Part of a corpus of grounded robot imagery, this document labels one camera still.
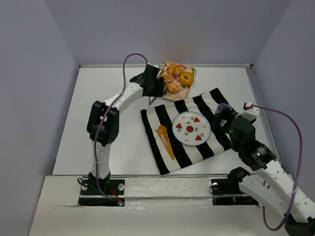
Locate lilac plastic cup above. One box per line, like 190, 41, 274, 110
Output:
215, 103, 232, 114

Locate metal serving tongs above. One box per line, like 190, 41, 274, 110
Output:
148, 68, 163, 106

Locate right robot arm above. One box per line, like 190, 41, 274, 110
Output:
211, 103, 315, 236

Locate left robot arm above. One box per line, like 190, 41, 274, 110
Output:
87, 63, 164, 195

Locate small round bread roll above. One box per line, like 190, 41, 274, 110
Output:
167, 83, 179, 94

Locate large striped bread roll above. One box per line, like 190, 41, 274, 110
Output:
166, 63, 185, 77

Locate sesame sandwich bun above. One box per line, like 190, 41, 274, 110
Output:
162, 74, 173, 83

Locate floral rectangular tray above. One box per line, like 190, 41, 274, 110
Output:
161, 61, 196, 101

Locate orange bagel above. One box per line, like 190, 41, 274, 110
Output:
179, 72, 194, 87

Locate watermelon pattern plate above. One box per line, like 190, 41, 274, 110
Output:
172, 112, 211, 146

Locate black white striped cloth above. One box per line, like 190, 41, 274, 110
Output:
140, 88, 231, 175

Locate orange plastic spoon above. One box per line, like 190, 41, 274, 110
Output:
157, 125, 168, 148

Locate orange plastic fork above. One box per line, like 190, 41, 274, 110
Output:
156, 129, 170, 155

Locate orange plastic knife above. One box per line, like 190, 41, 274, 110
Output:
163, 134, 175, 161

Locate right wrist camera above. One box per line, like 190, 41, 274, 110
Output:
239, 103, 259, 124

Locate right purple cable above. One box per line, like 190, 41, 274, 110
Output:
248, 103, 303, 231

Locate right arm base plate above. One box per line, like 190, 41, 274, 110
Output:
209, 178, 259, 206

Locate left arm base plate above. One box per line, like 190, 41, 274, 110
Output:
77, 178, 125, 207

